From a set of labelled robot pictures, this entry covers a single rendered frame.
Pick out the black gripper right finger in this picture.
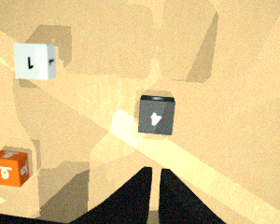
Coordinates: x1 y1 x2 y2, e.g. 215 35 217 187
159 168 227 224

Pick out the orange block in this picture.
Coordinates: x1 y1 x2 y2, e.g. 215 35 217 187
0 150 30 188

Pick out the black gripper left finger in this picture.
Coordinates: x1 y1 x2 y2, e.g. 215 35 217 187
0 166 153 224

